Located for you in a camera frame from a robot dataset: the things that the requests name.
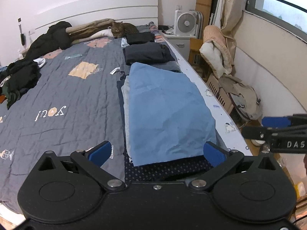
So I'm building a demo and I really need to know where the grey quilted bedspread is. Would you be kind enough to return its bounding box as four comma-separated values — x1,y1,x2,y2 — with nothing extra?
1,38,124,213

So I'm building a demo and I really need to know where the light blue garment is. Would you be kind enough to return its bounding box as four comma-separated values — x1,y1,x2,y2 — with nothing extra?
129,63,217,166

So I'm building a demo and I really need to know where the white box fan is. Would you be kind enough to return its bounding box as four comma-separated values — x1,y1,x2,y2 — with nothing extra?
174,9,203,39

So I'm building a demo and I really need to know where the tabby cat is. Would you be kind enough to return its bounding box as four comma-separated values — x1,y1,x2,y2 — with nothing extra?
111,22,139,38

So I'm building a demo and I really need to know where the beige curtain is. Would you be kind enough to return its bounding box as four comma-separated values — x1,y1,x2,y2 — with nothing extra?
219,0,251,39

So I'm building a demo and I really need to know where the beige backpack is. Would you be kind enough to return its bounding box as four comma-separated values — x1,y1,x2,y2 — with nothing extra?
219,75,262,122

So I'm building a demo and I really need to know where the chair with peach towel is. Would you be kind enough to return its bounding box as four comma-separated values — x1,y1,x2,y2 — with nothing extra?
190,25,234,80

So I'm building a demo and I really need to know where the window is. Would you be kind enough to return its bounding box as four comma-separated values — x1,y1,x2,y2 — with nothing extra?
246,0,306,38

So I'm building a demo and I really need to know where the pile of dark clothes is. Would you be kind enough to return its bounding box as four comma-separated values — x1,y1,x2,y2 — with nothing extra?
1,21,72,108

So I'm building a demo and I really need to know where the brown blanket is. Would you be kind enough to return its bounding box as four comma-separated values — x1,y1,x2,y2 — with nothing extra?
66,18,115,40

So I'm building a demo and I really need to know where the folded black garment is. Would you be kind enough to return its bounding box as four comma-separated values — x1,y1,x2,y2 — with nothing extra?
123,42,175,65

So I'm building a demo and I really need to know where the white nightstand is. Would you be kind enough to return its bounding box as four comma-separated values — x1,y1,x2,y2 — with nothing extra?
161,32,196,60

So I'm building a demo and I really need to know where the white headboard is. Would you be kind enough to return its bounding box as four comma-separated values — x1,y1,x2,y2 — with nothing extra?
28,0,158,38

